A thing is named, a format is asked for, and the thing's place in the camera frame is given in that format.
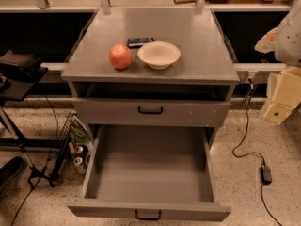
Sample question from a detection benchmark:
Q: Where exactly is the grey drawer cabinet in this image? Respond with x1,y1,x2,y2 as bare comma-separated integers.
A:
62,7,239,141

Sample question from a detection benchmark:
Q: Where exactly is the wire basket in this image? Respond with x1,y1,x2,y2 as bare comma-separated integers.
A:
50,111,93,181

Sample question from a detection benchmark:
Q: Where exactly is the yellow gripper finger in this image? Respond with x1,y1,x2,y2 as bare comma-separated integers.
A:
262,67,301,125
255,27,278,54

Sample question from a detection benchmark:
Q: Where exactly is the black drawer handle bottom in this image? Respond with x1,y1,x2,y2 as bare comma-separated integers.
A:
135,210,162,221

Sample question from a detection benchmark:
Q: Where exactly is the dark blue rxbar wrapper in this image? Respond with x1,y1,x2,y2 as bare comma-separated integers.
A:
127,38,154,49

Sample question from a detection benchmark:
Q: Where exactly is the wooden stick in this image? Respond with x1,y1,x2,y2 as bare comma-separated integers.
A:
173,0,211,5

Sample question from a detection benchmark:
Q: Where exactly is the silver can lower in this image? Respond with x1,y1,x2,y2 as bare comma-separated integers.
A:
73,156,86,174

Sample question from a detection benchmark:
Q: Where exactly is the black drawer handle middle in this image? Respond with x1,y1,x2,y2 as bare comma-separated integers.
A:
137,106,164,115

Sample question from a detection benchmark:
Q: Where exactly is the black drawer handle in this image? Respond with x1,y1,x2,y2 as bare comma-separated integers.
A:
135,210,162,221
137,106,164,115

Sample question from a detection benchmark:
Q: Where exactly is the white bowl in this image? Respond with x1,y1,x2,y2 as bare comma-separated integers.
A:
137,41,181,70

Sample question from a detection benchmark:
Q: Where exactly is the grey open bottom drawer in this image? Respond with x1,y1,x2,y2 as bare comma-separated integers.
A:
69,125,231,221

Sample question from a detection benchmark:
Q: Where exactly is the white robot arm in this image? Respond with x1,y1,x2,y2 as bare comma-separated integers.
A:
255,1,301,125

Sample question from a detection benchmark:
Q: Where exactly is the silver can upper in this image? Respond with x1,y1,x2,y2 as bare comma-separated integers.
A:
75,145,84,155

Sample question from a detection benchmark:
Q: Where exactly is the black power adapter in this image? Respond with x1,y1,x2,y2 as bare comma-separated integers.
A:
261,165,272,185

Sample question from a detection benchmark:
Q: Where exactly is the black power cable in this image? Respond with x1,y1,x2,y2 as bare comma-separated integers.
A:
231,78,284,226

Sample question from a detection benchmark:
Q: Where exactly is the grey closed drawer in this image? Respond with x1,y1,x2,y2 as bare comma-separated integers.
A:
73,98,230,127

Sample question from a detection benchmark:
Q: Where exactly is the black device on tripod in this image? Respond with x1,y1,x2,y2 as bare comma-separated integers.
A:
0,50,41,82

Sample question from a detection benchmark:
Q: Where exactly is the black tripod stand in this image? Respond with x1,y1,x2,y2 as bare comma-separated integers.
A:
0,67,54,188

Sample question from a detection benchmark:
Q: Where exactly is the red apple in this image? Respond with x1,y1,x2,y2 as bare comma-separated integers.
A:
109,43,132,70

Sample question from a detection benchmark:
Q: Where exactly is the black shoe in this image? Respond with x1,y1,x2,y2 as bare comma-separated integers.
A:
0,156,24,192

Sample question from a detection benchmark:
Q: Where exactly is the silver can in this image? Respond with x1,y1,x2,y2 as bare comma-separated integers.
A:
75,145,84,155
73,156,86,174

